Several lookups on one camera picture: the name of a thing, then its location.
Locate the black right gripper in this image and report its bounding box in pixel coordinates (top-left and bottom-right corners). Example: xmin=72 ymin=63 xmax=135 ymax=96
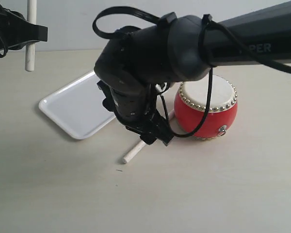
xmin=97 ymin=81 xmax=174 ymax=146

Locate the white wooden drumstick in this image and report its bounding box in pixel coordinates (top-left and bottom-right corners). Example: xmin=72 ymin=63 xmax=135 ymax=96
xmin=122 ymin=109 xmax=175 ymax=164
xmin=25 ymin=0 xmax=37 ymax=72

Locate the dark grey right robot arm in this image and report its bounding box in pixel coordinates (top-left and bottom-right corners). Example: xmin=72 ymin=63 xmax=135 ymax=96
xmin=92 ymin=1 xmax=291 ymax=145

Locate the small red drum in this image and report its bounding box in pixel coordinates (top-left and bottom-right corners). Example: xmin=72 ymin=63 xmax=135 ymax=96
xmin=174 ymin=75 xmax=238 ymax=139

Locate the white rectangular plastic tray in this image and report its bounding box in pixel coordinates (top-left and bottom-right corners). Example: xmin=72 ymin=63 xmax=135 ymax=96
xmin=38 ymin=70 xmax=115 ymax=140

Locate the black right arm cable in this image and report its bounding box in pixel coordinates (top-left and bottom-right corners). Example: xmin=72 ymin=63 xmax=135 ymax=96
xmin=92 ymin=6 xmax=291 ymax=138

